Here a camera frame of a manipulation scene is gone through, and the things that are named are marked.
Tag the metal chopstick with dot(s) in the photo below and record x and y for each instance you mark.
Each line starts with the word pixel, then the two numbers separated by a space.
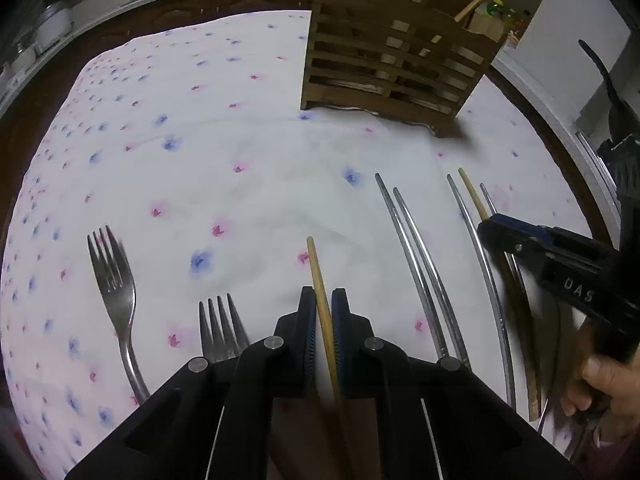
pixel 425 260
pixel 487 200
pixel 400 240
pixel 465 210

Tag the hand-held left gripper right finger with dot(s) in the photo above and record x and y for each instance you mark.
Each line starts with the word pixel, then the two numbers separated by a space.
pixel 340 330

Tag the short steel fork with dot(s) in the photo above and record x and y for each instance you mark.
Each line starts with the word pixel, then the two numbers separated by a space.
pixel 220 340

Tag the person's pink clothing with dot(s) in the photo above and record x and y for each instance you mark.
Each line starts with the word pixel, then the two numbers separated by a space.
pixel 610 455

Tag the wooden slatted utensil holder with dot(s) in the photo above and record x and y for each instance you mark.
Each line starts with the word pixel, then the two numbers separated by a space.
pixel 380 50

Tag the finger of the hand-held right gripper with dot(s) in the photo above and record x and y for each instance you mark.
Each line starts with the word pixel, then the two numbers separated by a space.
pixel 515 240

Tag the yellow cap bottle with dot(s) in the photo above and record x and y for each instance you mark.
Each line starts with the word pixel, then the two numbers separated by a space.
pixel 496 9

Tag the dark condiment bottle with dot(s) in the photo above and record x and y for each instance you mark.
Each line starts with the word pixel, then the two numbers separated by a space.
pixel 522 20

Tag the long steel fork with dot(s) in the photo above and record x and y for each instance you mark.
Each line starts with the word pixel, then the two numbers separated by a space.
pixel 120 300

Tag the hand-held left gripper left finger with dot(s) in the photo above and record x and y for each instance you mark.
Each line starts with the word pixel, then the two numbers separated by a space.
pixel 310 320

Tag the grey round container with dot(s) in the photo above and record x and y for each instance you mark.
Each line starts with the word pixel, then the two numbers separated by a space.
pixel 50 25

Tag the white floral tablecloth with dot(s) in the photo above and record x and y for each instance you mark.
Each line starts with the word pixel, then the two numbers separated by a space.
pixel 200 135

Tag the person's right hand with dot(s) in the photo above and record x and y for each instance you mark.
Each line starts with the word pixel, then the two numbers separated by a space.
pixel 612 375

